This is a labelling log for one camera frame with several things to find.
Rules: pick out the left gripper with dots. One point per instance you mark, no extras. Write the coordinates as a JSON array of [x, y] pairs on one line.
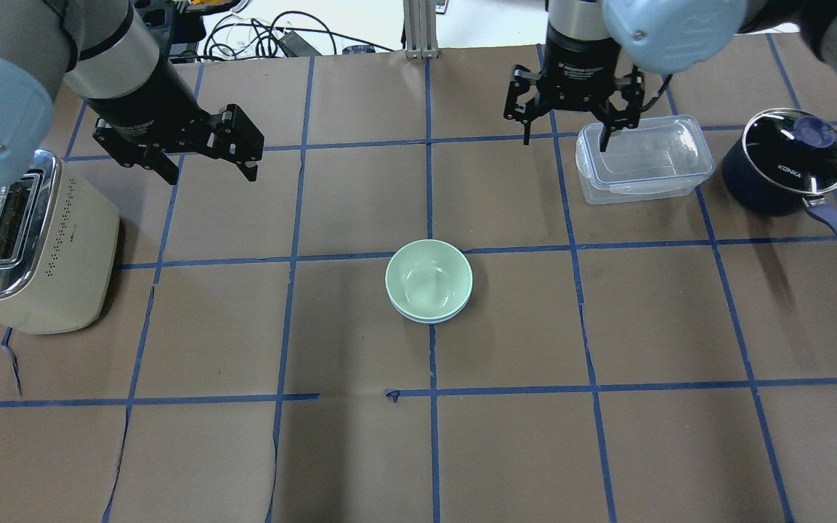
[[144, 99]]

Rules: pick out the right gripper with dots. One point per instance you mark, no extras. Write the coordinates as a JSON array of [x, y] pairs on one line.
[[577, 64]]

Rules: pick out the green bowl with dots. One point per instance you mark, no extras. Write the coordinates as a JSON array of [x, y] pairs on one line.
[[429, 265]]

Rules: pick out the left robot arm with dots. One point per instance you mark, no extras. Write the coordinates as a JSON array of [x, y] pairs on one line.
[[108, 56]]

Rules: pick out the clear plastic container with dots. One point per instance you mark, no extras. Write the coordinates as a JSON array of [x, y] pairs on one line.
[[665, 157]]

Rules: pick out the black power adapter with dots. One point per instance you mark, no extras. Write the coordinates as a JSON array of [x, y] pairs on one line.
[[291, 44]]

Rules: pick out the white toaster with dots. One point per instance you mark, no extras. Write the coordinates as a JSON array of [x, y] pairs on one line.
[[58, 239]]

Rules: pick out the blue pot with glass lid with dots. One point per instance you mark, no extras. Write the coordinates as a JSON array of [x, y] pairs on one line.
[[785, 161]]

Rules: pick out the aluminium frame post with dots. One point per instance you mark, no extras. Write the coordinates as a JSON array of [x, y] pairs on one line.
[[420, 25]]

